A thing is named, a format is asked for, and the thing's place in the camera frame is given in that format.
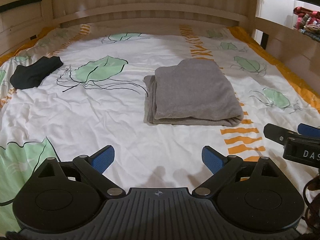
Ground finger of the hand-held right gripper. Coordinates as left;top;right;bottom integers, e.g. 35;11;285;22
263;123;304;147
297;123;320;139

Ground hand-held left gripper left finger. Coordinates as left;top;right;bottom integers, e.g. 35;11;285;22
29;145;127;198

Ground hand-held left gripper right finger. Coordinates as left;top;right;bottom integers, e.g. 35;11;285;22
192;145;284;198

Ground grey hooded knit dress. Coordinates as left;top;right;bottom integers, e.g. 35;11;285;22
143;58;244;127

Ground leaf print bed sheet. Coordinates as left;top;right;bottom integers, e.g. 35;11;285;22
0;22;320;233

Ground black cloth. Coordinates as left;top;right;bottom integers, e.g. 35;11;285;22
10;56;64;90

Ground colourful fabric pile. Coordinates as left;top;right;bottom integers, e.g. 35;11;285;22
292;6;320;43

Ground black cable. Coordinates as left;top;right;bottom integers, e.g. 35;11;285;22
302;172;320;233

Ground wooden bed frame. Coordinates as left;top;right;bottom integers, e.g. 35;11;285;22
0;0;320;80

